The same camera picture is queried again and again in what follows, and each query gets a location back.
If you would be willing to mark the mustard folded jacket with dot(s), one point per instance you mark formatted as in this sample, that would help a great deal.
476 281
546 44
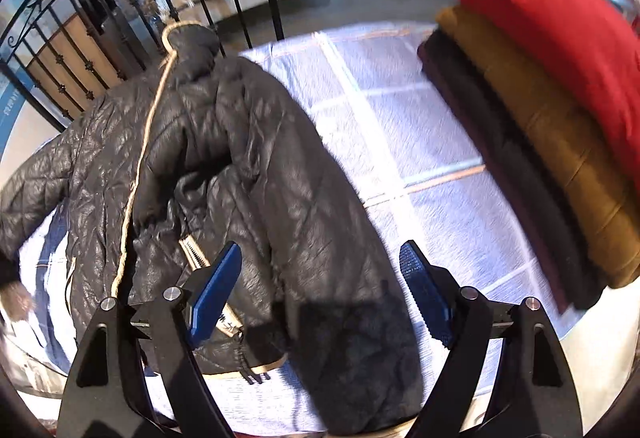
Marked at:
550 133

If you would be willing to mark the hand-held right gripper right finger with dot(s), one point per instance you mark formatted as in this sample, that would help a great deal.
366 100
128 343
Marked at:
425 298

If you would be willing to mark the blue jeans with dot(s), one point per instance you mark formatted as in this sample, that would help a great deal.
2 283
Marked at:
52 278

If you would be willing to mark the black quilted jacket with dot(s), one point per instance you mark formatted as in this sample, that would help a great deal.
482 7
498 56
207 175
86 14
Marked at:
250 168

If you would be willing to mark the black folded garment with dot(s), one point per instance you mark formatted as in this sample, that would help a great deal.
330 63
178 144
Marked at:
500 143

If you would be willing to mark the maroon folded garment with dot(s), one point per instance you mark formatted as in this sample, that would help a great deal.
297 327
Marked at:
452 95

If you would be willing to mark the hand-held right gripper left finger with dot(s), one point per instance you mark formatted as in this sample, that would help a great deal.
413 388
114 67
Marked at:
220 290

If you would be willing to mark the lavender checked blanket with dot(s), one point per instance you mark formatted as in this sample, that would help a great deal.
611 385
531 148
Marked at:
400 143

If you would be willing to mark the red folded jacket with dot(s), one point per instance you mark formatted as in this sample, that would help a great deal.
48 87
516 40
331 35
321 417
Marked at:
540 18

